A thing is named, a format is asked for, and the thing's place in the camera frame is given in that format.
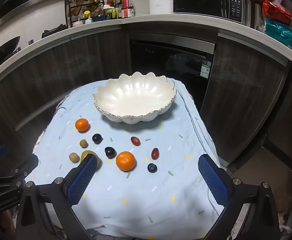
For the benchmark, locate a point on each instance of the teal plastic bag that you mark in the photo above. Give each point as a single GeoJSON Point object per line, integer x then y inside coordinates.
{"type": "Point", "coordinates": [279, 33]}

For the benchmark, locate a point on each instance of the white rice cooker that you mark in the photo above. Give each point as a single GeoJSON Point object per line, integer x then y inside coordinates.
{"type": "Point", "coordinates": [161, 5]}

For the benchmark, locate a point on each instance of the white scalloped ceramic bowl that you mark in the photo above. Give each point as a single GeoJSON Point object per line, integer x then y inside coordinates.
{"type": "Point", "coordinates": [133, 97]}

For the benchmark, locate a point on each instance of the green plum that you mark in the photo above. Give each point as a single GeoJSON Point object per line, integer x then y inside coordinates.
{"type": "Point", "coordinates": [85, 153]}

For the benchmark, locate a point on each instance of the brown longan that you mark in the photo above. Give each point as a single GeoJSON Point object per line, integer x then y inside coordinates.
{"type": "Point", "coordinates": [83, 143]}
{"type": "Point", "coordinates": [73, 157]}

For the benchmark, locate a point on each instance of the red plastic bag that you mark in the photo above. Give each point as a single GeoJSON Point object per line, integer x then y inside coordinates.
{"type": "Point", "coordinates": [275, 12]}

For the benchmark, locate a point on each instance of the black built-in dishwasher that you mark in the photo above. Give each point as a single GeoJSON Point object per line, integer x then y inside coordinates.
{"type": "Point", "coordinates": [166, 62]}

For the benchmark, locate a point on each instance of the white kitchen counter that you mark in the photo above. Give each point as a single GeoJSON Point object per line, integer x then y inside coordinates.
{"type": "Point", "coordinates": [161, 18]}

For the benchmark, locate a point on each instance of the black wok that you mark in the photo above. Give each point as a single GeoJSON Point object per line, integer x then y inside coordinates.
{"type": "Point", "coordinates": [6, 46]}

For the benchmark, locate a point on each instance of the dark wood cabinet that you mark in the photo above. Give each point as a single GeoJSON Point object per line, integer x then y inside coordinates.
{"type": "Point", "coordinates": [245, 80]}
{"type": "Point", "coordinates": [48, 75]}

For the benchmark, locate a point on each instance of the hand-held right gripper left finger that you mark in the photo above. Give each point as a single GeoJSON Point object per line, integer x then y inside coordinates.
{"type": "Point", "coordinates": [83, 177]}

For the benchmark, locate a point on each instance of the red grape tomato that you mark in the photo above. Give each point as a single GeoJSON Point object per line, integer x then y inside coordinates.
{"type": "Point", "coordinates": [135, 141]}
{"type": "Point", "coordinates": [155, 153]}

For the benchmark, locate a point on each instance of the light blue patterned tablecloth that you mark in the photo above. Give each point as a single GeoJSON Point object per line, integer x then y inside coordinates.
{"type": "Point", "coordinates": [136, 192]}

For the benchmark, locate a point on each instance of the group of condiment bottles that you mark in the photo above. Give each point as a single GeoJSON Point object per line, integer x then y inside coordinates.
{"type": "Point", "coordinates": [126, 3]}

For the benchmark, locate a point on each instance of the wall socket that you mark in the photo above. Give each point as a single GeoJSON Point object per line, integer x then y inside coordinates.
{"type": "Point", "coordinates": [31, 41]}

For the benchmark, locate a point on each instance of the dark purple plum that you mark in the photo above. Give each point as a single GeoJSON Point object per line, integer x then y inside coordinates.
{"type": "Point", "coordinates": [97, 138]}
{"type": "Point", "coordinates": [110, 152]}

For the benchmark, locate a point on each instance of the blueberry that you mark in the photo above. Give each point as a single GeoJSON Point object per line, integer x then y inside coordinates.
{"type": "Point", "coordinates": [152, 167]}

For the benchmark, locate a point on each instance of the black microwave oven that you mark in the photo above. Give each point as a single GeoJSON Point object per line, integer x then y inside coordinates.
{"type": "Point", "coordinates": [198, 0]}

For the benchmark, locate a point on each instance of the mandarin orange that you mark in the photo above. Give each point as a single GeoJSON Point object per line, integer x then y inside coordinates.
{"type": "Point", "coordinates": [82, 125]}
{"type": "Point", "coordinates": [126, 161]}

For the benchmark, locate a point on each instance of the translucent plastic containers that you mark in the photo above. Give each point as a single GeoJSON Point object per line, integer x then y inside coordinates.
{"type": "Point", "coordinates": [250, 13]}

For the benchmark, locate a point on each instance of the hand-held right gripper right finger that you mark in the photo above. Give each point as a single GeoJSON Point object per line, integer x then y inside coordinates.
{"type": "Point", "coordinates": [212, 180]}

